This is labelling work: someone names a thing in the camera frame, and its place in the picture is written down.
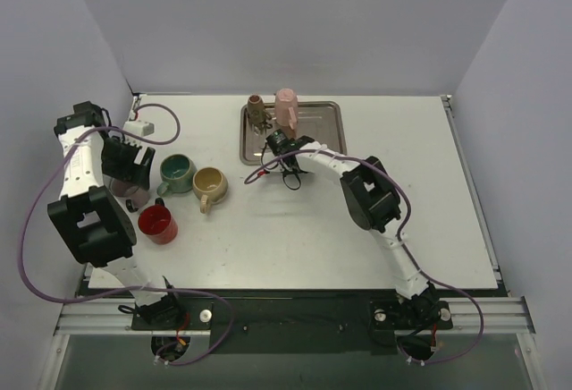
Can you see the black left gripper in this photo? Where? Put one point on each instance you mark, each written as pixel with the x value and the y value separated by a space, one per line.
pixel 132 168

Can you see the lilac mug black handle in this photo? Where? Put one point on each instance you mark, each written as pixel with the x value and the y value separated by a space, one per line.
pixel 133 196

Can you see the teal green round mug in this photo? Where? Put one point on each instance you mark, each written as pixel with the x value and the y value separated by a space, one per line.
pixel 177 172

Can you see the red mug black handle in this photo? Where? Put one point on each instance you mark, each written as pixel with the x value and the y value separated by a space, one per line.
pixel 158 223

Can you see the beige round mug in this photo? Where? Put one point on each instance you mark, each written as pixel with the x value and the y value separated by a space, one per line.
pixel 210 186

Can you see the brown small mug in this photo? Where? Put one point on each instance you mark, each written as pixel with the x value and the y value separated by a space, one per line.
pixel 258 118

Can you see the pink faceted mug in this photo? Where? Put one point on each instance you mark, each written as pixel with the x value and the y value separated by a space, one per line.
pixel 286 112

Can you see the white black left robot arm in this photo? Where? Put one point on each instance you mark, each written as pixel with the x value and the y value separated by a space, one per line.
pixel 106 177

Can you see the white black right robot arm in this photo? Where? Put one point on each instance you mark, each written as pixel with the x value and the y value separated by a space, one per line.
pixel 373 203

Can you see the silver metal tray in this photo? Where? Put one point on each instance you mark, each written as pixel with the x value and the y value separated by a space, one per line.
pixel 320 120

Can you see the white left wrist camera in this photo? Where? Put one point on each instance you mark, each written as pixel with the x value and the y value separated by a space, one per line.
pixel 139 128

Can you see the aluminium front rail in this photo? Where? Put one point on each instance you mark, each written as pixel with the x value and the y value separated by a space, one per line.
pixel 502 316

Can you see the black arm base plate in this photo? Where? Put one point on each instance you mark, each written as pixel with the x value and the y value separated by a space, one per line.
pixel 302 321

